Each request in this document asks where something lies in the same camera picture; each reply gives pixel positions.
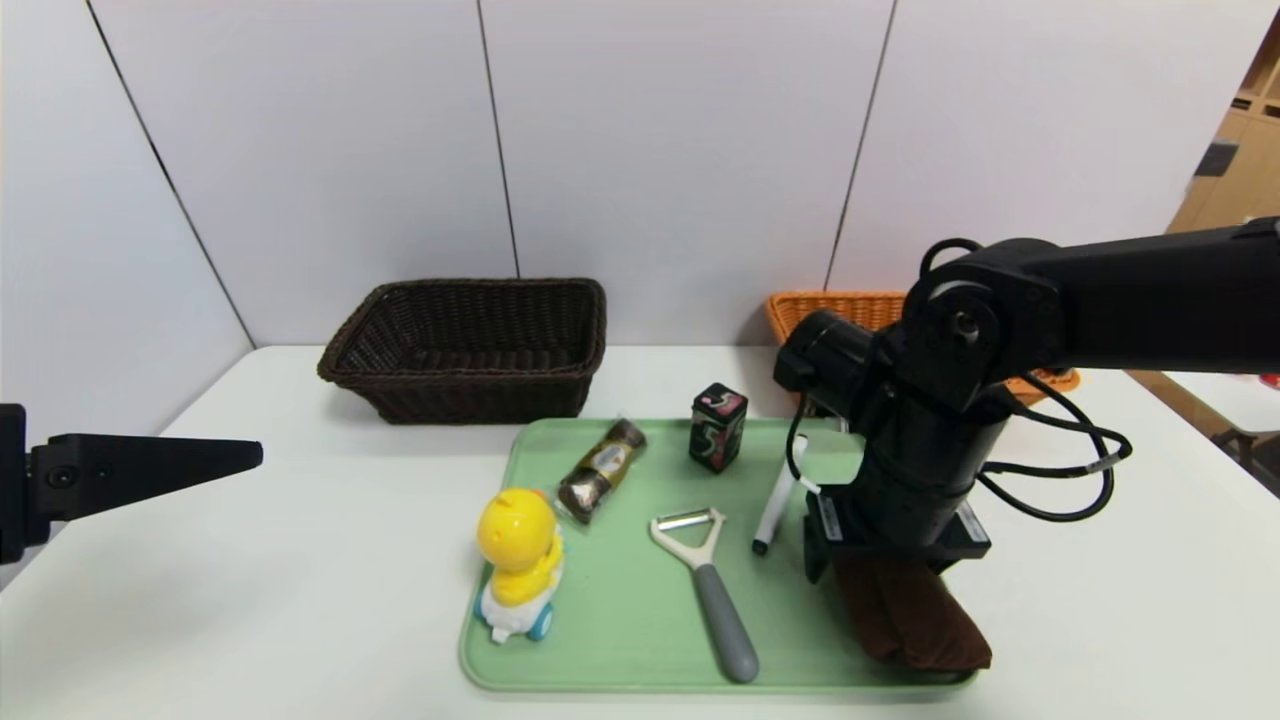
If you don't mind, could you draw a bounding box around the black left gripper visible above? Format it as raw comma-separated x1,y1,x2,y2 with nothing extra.
0,403,264,565

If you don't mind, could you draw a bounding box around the gold chocolate pack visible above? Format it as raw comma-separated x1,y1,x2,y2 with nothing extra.
556,418,648,526

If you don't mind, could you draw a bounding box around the black gum box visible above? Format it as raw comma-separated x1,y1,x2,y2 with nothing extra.
688,382,749,474

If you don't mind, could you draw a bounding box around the brown towel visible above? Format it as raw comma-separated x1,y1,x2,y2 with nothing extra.
832,555,994,673

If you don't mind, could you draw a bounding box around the dark brown wicker basket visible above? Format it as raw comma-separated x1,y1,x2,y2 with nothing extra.
317,278,608,426

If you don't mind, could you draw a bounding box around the orange wicker basket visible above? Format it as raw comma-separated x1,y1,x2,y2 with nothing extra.
765,290,1081,401

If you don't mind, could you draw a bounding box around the yellow duck toy car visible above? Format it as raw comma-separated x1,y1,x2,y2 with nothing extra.
473,486,566,643

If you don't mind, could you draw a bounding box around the green plastic tray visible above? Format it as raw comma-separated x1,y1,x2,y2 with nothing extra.
459,417,979,693

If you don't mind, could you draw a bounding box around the white marker pen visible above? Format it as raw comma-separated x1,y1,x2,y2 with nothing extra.
752,435,809,556

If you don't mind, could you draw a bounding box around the white side table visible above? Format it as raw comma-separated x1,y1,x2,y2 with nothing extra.
1160,372,1280,436

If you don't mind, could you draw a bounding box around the wooden cabinet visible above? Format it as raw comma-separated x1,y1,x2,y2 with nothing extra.
1165,10,1280,236

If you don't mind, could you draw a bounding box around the grey handled white peeler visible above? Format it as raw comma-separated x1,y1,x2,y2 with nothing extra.
648,507,759,684

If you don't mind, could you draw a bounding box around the thin black camera cable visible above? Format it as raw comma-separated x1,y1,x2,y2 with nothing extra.
785,393,823,494

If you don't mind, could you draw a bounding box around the thick black wrist cable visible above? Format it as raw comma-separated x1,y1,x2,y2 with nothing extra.
978,370,1133,523

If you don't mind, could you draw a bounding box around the dark side table frame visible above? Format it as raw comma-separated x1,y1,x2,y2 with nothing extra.
1213,430,1280,501

